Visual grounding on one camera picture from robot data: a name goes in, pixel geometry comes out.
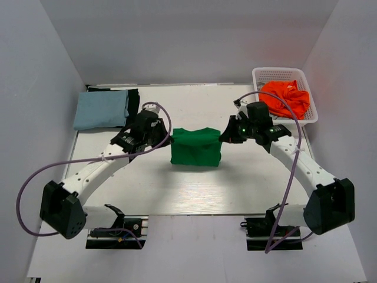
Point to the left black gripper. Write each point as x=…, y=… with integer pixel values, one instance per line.
x=161, y=126

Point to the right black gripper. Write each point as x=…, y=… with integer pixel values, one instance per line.
x=230, y=135

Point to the green t shirt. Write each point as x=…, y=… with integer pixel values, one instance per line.
x=196, y=148

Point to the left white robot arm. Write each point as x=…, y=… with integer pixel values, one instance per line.
x=63, y=204

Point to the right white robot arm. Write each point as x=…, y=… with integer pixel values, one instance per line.
x=331, y=201

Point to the folded black t shirt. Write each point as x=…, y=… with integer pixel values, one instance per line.
x=133, y=102

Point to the grey garment in basket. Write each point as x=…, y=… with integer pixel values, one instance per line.
x=275, y=117

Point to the white plastic basket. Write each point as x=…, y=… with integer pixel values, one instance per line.
x=263, y=75

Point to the folded light blue t shirt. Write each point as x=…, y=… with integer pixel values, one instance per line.
x=101, y=109

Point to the orange t shirt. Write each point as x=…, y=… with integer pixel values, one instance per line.
x=298, y=100

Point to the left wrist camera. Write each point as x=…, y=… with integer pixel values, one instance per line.
x=152, y=107

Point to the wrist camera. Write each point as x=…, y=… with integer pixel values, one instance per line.
x=152, y=107
x=241, y=106

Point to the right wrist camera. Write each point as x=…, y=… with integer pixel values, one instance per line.
x=241, y=106

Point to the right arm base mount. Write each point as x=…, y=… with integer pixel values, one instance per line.
x=265, y=233

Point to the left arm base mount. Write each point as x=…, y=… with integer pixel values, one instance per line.
x=132, y=236

